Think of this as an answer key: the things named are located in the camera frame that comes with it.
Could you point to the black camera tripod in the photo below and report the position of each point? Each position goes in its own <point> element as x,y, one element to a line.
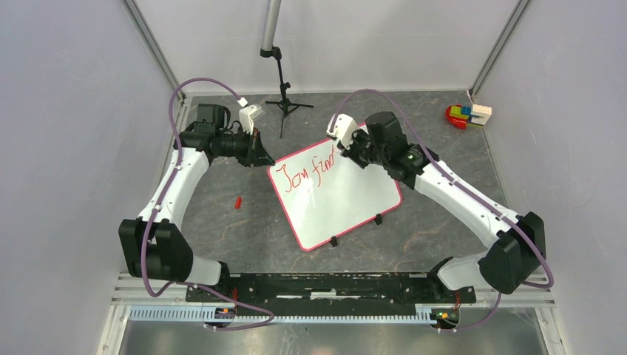
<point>285,104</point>

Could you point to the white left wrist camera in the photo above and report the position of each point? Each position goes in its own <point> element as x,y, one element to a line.
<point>248,113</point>

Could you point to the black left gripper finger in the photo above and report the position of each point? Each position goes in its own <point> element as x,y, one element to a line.
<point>260,153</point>
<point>262,161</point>

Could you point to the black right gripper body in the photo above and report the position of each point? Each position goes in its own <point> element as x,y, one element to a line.
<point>361,143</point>

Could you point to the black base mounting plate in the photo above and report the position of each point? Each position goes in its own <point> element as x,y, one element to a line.
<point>342,294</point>

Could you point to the grey metal pole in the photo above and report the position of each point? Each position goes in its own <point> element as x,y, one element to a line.
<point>270,27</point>

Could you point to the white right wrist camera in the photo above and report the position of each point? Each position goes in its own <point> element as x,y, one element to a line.
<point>341,129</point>

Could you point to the pink-framed whiteboard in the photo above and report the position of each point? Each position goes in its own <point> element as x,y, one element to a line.
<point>325,195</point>

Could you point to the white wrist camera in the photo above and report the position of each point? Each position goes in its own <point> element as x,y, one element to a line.
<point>248,113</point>
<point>341,129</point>

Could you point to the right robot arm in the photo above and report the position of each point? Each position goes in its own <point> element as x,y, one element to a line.
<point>514,244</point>

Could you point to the colourful toy block stack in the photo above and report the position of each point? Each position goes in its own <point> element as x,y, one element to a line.
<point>463,116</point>

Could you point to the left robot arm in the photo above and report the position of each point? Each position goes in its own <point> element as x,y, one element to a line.
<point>153,244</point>

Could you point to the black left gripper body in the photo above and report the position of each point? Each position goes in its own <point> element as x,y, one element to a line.
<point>242,146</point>

